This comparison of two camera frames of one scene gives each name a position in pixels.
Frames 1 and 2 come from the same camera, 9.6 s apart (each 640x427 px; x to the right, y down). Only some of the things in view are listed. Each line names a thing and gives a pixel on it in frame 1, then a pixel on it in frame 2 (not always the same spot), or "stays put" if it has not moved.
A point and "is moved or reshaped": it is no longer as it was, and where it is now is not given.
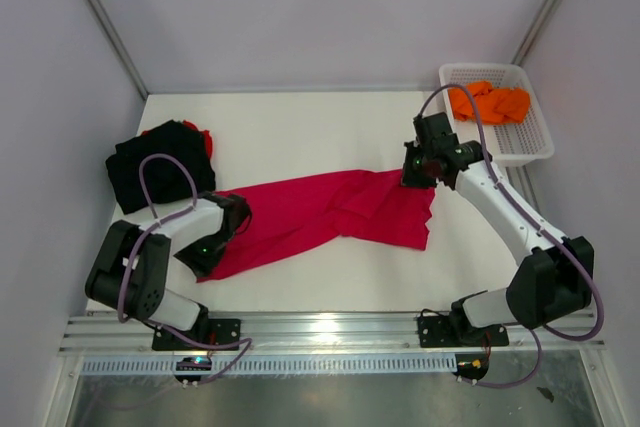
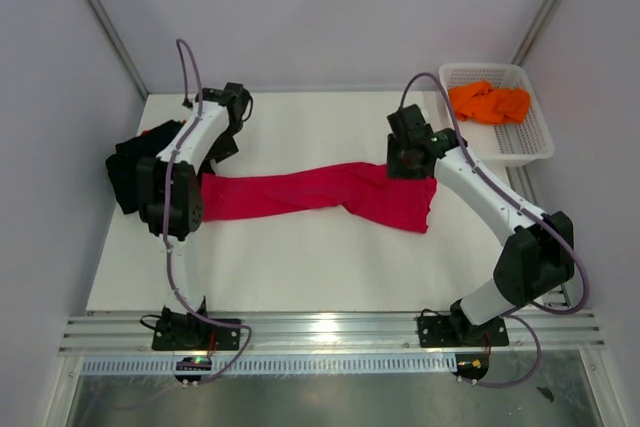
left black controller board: x=192 y=364 stays put
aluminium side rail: x=520 y=179 stays put
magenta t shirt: x=376 y=207 is moved or reshaped
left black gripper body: x=204 y=253 to x=225 y=145
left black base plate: x=211 y=332 stays put
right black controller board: x=471 y=365 stays put
